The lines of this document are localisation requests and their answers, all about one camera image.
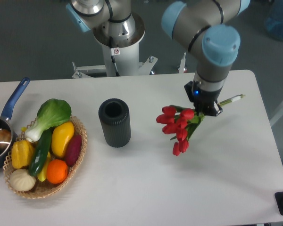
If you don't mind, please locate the blue mesh container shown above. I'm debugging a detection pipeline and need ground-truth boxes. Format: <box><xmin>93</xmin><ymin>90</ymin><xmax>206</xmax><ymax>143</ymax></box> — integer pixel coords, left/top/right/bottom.
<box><xmin>264</xmin><ymin>0</ymin><xmax>283</xmax><ymax>41</ymax></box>

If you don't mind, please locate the dark grey ribbed vase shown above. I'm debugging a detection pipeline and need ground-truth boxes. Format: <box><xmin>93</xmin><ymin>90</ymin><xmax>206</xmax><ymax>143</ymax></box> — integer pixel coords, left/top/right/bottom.
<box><xmin>98</xmin><ymin>98</ymin><xmax>131</xmax><ymax>148</ymax></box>

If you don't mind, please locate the purple sweet potato toy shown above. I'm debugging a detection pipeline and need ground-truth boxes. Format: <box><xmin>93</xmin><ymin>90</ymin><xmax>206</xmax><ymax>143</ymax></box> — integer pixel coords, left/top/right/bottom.
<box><xmin>65</xmin><ymin>134</ymin><xmax>82</xmax><ymax>167</ymax></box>

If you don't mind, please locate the orange toy fruit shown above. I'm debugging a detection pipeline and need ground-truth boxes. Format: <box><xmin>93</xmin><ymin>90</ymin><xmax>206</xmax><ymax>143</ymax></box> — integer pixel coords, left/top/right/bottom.
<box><xmin>47</xmin><ymin>159</ymin><xmax>68</xmax><ymax>184</ymax></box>

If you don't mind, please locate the yellow mango toy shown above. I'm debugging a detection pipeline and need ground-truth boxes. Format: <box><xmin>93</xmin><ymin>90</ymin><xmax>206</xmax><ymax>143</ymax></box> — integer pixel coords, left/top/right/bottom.
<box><xmin>51</xmin><ymin>121</ymin><xmax>75</xmax><ymax>158</ymax></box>

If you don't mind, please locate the green cucumber toy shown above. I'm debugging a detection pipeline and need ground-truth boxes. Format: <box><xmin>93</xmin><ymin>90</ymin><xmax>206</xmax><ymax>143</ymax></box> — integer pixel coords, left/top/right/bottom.
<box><xmin>28</xmin><ymin>129</ymin><xmax>52</xmax><ymax>177</ymax></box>

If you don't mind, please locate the yellow bell pepper toy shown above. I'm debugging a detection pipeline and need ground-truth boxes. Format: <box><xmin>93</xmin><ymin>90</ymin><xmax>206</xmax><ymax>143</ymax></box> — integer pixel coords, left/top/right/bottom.
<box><xmin>11</xmin><ymin>140</ymin><xmax>34</xmax><ymax>169</ymax></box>

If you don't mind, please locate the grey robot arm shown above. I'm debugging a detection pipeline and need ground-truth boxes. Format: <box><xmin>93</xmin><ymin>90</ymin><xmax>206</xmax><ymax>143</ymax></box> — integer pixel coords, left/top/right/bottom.
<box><xmin>66</xmin><ymin>0</ymin><xmax>249</xmax><ymax>116</ymax></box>

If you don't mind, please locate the blue handled saucepan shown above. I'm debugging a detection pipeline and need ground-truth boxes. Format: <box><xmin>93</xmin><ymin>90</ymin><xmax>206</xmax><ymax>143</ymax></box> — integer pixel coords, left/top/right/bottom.
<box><xmin>0</xmin><ymin>77</ymin><xmax>30</xmax><ymax>168</ymax></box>

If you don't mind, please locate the red tulip bouquet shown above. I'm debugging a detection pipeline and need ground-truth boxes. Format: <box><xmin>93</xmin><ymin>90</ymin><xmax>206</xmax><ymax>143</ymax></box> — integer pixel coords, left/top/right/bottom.
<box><xmin>156</xmin><ymin>94</ymin><xmax>246</xmax><ymax>156</ymax></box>

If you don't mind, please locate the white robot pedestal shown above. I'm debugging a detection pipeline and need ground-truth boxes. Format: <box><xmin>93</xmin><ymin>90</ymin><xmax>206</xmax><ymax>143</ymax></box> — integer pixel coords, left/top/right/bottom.
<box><xmin>72</xmin><ymin>12</ymin><xmax>158</xmax><ymax>79</ymax></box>

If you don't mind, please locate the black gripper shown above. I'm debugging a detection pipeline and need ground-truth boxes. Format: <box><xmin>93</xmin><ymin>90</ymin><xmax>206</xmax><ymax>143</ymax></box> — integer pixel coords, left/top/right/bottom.
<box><xmin>184</xmin><ymin>81</ymin><xmax>223</xmax><ymax>117</ymax></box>

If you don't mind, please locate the green bok choy toy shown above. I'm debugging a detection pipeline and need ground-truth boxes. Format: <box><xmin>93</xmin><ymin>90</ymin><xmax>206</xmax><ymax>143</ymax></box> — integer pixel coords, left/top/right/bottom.
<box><xmin>25</xmin><ymin>98</ymin><xmax>72</xmax><ymax>142</ymax></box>

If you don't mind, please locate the yellow banana toy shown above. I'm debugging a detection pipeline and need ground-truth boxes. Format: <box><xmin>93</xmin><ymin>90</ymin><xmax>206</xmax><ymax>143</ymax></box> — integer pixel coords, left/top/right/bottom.
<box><xmin>37</xmin><ymin>152</ymin><xmax>51</xmax><ymax>182</ymax></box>

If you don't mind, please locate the white steamed bun toy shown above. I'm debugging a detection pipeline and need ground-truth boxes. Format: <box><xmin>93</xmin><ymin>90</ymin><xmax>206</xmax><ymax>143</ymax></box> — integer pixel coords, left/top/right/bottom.
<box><xmin>9</xmin><ymin>169</ymin><xmax>36</xmax><ymax>192</ymax></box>

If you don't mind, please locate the brown bread toy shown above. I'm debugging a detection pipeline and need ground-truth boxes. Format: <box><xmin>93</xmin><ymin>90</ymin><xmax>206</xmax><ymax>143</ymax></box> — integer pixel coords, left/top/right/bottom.
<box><xmin>0</xmin><ymin>129</ymin><xmax>11</xmax><ymax>149</ymax></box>

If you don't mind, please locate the woven wicker basket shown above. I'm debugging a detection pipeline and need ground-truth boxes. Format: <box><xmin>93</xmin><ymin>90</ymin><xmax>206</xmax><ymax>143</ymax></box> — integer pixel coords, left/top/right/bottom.
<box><xmin>3</xmin><ymin>116</ymin><xmax>88</xmax><ymax>199</ymax></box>

